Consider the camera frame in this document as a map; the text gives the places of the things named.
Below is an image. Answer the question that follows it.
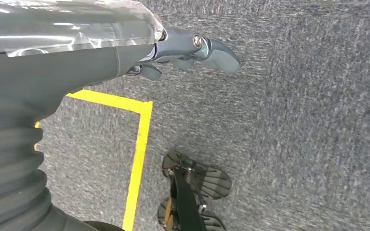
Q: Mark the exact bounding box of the yellow floor tape square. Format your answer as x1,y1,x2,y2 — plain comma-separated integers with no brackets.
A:
33,90,154,231

